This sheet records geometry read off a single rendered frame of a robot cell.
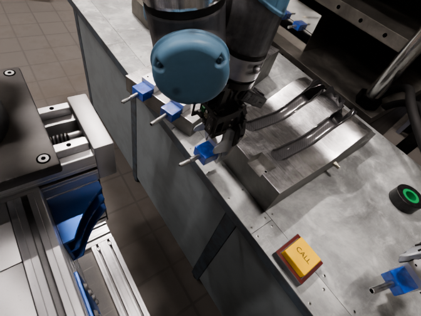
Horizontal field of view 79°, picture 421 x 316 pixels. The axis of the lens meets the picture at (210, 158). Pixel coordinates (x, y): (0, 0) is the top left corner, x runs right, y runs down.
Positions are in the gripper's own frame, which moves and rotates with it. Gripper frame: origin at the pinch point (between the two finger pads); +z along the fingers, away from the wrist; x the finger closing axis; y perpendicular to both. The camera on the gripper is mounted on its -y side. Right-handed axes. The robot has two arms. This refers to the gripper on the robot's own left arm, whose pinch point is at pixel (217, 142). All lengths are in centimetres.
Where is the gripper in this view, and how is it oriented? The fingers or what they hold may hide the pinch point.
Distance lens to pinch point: 61.0
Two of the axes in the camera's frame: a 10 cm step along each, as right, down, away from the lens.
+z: -2.2, 6.1, 7.6
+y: -7.7, 3.7, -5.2
